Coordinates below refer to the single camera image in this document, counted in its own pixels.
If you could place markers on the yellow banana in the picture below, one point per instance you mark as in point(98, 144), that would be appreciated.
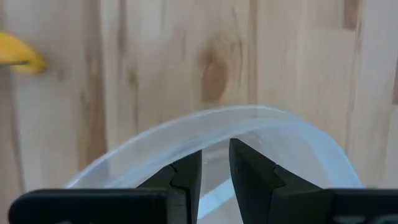
point(15, 51)

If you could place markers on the clear plastic tupperware container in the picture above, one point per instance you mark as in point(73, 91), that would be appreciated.
point(186, 133)

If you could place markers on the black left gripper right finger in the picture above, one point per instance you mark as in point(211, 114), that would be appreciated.
point(280, 202)

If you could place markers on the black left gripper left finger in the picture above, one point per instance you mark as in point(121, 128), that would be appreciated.
point(124, 205)

